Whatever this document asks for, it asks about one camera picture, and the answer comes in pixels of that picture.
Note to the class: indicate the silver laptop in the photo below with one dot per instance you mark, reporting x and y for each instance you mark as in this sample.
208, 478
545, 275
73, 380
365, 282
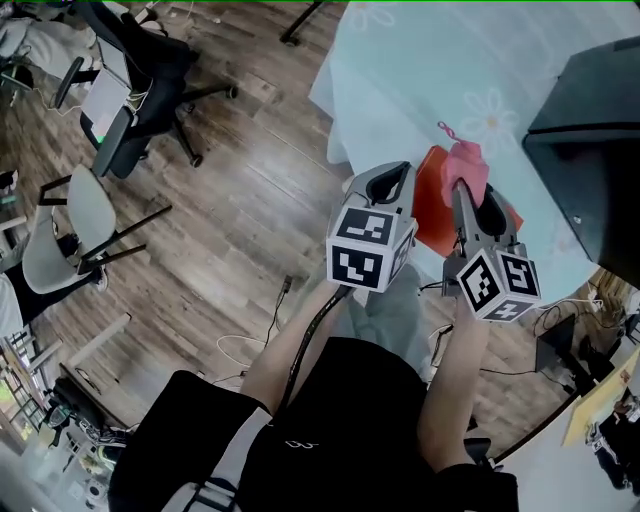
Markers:
102, 95

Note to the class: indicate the black office chair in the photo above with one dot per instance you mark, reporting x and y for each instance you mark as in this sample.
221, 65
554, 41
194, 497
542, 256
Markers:
482, 450
150, 95

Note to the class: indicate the black stand base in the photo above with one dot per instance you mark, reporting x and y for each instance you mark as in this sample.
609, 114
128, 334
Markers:
555, 345

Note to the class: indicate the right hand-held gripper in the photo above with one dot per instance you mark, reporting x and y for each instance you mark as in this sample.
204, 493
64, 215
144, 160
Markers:
500, 285

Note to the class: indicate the person's black shirt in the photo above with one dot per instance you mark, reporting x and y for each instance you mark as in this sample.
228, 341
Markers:
350, 425

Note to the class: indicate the light wooden desk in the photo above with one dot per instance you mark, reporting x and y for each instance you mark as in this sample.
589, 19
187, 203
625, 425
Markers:
595, 400

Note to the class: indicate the whiteboard on black stand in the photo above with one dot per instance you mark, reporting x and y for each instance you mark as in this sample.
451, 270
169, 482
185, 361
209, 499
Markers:
300, 25

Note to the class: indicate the white power strip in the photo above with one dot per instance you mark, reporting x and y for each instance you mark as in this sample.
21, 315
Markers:
596, 299

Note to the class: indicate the grey chair with black legs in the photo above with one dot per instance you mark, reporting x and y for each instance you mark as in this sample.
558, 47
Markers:
90, 210

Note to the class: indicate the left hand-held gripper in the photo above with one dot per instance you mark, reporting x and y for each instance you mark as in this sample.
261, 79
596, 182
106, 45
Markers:
360, 250

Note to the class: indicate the black mini fridge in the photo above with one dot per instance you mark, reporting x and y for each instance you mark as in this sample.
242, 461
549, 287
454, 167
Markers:
590, 175

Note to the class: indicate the person's left forearm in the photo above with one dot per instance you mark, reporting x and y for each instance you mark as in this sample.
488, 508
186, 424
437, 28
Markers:
270, 365

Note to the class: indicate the pink cloth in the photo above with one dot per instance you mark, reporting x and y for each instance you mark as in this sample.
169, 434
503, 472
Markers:
467, 167

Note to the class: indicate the red book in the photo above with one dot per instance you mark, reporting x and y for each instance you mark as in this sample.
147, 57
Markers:
432, 210

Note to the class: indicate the person's right forearm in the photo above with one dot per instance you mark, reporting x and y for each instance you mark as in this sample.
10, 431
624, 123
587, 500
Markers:
450, 390

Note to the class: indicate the light blue flowered tablecloth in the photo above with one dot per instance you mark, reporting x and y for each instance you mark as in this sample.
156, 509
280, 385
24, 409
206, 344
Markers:
400, 75

